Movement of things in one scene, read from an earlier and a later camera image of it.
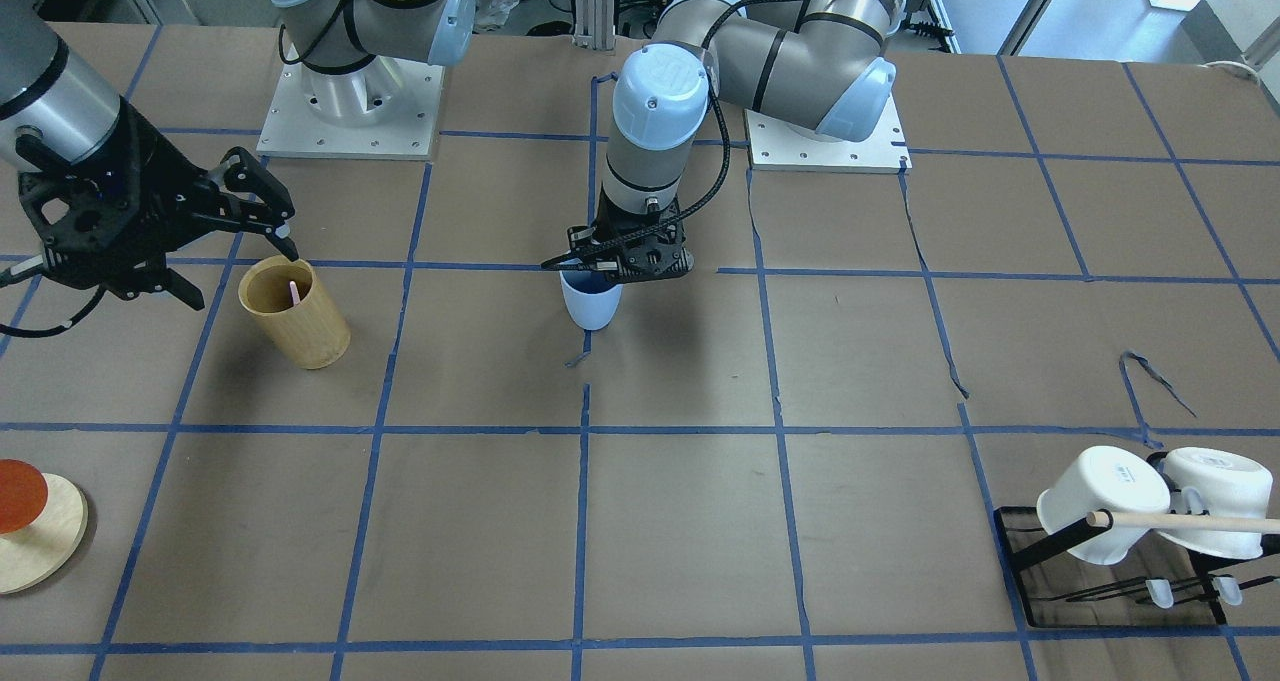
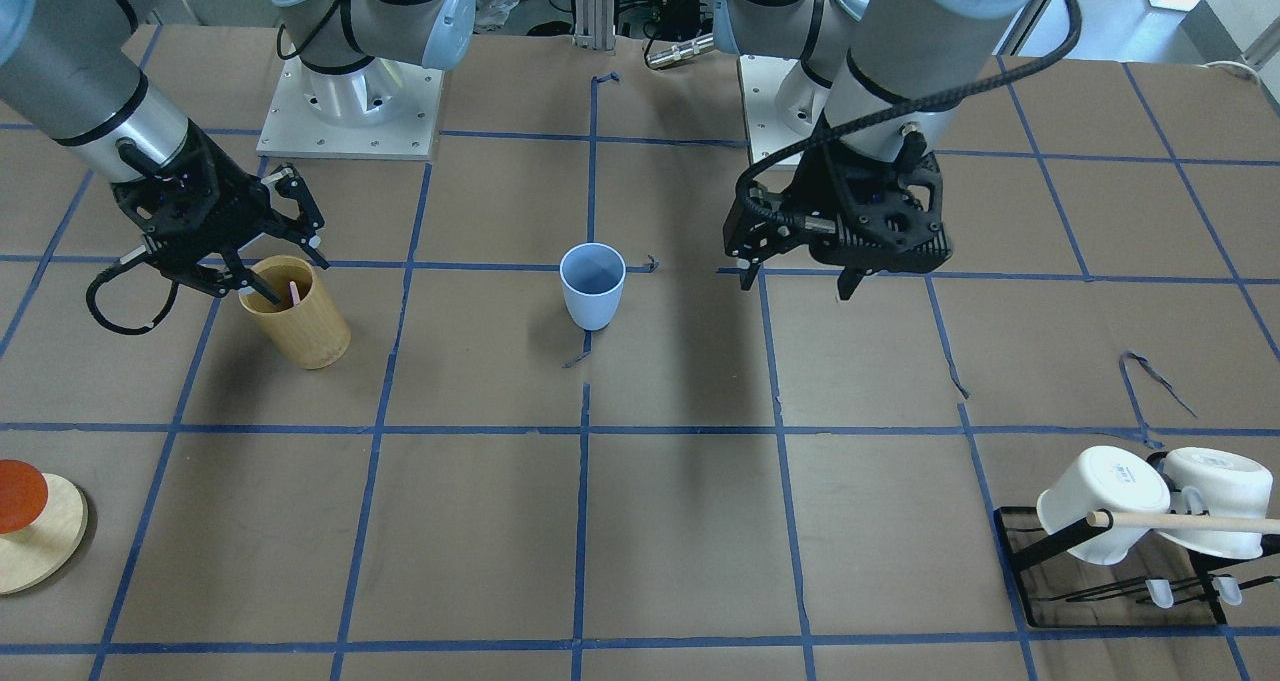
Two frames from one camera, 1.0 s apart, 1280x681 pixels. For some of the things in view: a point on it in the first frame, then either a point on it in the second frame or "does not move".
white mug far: x=1230 y=484 does not move
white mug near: x=1103 y=479 does not move
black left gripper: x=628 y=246 → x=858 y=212
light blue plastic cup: x=592 y=299 does not move
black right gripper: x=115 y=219 → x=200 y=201
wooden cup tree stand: x=36 y=553 does not move
